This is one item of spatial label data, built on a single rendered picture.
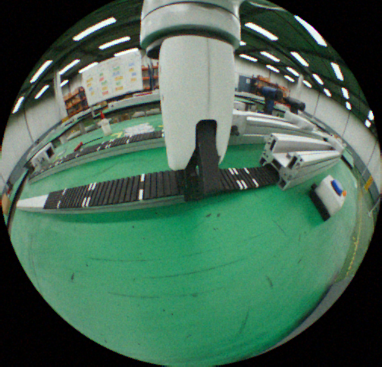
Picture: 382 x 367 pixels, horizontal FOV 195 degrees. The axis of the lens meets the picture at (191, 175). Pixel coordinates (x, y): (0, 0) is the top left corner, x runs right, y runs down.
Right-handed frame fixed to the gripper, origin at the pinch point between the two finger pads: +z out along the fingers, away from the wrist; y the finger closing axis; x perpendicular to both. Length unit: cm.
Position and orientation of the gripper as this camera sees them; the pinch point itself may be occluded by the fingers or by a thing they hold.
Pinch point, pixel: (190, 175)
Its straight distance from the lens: 16.6
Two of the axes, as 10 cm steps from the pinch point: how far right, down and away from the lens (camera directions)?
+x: 9.8, -1.5, 1.5
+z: 0.0, 7.1, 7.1
